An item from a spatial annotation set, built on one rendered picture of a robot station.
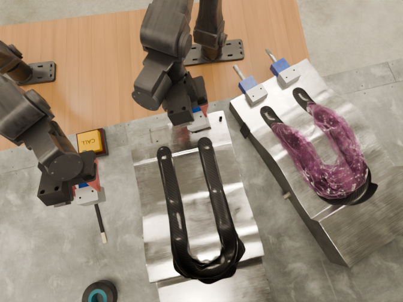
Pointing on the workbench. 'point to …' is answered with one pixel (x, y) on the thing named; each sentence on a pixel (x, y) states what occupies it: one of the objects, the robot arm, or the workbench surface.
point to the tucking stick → (100, 223)
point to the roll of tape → (106, 290)
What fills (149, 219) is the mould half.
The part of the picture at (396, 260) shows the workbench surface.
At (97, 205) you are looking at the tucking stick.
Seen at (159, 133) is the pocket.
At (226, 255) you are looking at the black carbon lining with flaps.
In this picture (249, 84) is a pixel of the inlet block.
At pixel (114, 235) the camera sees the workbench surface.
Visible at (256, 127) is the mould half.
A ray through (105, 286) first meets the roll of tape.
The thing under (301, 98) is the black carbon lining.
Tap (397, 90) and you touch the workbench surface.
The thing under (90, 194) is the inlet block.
